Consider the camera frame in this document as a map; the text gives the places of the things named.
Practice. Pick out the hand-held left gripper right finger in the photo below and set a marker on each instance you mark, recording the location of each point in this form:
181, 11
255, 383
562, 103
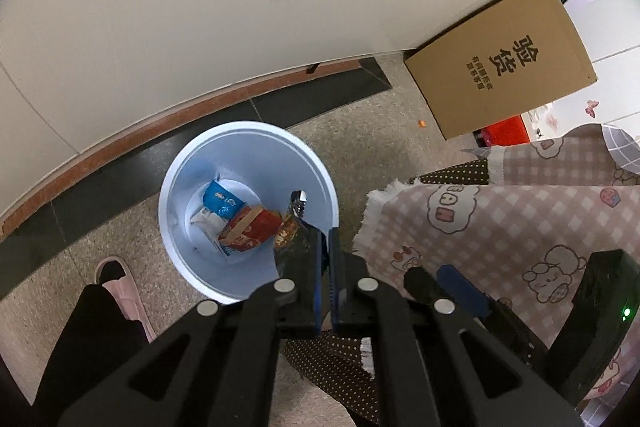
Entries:
336, 277

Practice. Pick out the white wardrobe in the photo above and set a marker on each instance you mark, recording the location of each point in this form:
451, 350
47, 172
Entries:
610, 32

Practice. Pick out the red plastic item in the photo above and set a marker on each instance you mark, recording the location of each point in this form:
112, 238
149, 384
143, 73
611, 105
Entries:
505, 132

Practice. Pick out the red and orange packet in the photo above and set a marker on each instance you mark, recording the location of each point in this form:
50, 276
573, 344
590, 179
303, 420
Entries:
255, 227

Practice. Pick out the pink checked printed cloth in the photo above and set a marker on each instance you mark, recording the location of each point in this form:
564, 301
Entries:
500, 217

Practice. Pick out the blue and white packet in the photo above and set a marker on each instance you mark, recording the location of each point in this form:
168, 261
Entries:
220, 202

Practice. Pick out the brown cardboard box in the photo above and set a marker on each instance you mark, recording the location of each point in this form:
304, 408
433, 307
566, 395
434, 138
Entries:
500, 57

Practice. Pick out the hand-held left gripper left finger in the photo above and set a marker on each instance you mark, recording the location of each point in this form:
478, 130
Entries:
318, 267

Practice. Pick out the white low cabinet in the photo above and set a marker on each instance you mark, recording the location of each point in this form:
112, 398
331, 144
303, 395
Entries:
200, 7

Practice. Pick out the dark snack packet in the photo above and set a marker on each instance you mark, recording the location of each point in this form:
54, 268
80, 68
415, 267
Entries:
292, 242

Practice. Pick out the person's leg in black trousers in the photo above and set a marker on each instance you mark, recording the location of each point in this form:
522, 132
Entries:
90, 342

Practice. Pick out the pink slipper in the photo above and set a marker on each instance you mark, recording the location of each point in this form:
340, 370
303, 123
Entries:
129, 294

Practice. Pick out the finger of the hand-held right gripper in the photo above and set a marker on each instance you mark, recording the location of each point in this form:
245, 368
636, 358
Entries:
420, 284
462, 289

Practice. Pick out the brown dotted cloth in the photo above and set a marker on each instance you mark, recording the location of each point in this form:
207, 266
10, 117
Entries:
325, 367

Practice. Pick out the table with plaid cloth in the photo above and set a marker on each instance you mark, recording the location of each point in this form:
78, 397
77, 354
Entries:
625, 147

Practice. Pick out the light blue plastic bin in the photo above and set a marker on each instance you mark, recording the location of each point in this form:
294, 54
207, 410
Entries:
240, 147

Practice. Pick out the pink butterfly sticker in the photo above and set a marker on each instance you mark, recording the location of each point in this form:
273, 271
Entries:
591, 108

